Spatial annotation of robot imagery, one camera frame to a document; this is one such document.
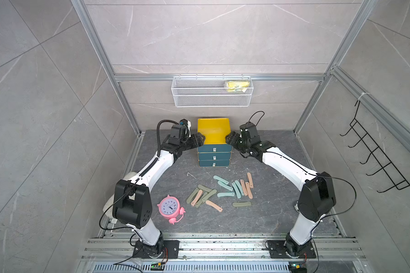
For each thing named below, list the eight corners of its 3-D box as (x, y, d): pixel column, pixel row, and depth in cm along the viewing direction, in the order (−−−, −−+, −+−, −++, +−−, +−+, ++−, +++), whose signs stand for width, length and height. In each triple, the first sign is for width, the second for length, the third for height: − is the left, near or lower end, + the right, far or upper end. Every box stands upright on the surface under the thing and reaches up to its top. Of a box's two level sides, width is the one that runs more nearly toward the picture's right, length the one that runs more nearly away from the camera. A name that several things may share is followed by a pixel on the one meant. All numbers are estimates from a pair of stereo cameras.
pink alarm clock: (155, 209, 87) (153, 207, 84) (169, 194, 92) (168, 192, 90) (174, 226, 82) (173, 225, 79) (188, 209, 87) (187, 207, 84)
